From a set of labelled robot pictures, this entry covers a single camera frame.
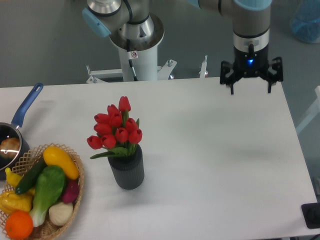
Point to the blue handled saucepan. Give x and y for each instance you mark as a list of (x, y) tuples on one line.
[(12, 130)]

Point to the red tulip bouquet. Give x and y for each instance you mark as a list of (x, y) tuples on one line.
[(116, 132)]

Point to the green cucumber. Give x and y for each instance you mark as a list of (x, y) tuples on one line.
[(29, 180)]

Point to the purple red onion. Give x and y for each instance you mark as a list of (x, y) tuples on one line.
[(71, 192)]

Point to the white frame at right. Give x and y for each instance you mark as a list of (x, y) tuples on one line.
[(312, 111)]

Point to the brown bread roll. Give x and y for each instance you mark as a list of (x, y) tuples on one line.
[(9, 148)]

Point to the dark grey ribbed vase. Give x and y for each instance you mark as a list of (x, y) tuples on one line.
[(128, 171)]

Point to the yellow bell pepper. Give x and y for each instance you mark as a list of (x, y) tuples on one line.
[(10, 202)]

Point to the black device at edge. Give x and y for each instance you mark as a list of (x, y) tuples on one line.
[(311, 214)]

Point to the white garlic bulb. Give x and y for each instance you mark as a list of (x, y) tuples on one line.
[(60, 213)]

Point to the green bok choy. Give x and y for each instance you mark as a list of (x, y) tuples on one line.
[(48, 188)]

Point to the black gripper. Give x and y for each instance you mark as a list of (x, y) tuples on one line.
[(254, 64)]

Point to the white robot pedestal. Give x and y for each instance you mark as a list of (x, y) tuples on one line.
[(137, 46)]

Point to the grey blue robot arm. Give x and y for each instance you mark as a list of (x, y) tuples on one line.
[(250, 18)]

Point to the yellow squash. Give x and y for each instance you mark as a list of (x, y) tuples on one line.
[(55, 156)]

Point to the orange fruit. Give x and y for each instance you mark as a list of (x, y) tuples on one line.
[(19, 225)]

